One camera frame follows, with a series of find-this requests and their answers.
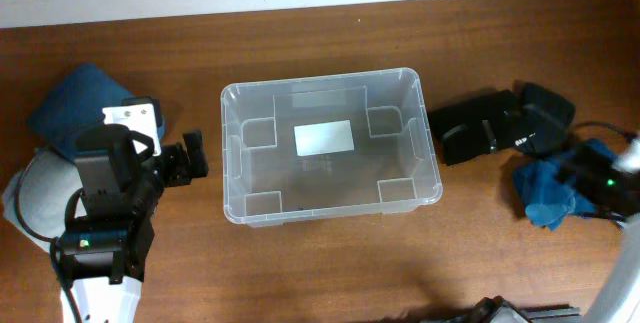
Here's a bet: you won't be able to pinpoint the teal blue garment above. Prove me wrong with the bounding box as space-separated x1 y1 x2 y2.
512 139 625 231

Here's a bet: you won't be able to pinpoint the dark blue jeans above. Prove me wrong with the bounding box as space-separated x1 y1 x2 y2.
27 64 164 161

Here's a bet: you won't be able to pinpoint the light blue jeans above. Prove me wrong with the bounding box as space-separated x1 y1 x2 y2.
20 151 82 237

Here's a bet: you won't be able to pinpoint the black garment with straps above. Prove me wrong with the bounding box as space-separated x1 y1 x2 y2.
428 90 532 166

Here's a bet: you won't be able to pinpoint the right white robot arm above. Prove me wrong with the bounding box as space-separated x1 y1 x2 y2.
556 140 639 323

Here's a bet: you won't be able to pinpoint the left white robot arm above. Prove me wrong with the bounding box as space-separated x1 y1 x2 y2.
50 124 209 322

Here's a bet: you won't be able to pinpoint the clear plastic storage bin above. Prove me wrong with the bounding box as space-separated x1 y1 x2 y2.
220 68 443 227

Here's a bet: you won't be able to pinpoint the white label in bin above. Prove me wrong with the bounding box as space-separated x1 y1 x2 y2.
294 120 355 157

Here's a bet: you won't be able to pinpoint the grey base equipment bottom edge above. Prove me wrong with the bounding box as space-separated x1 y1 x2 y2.
424 296 582 323

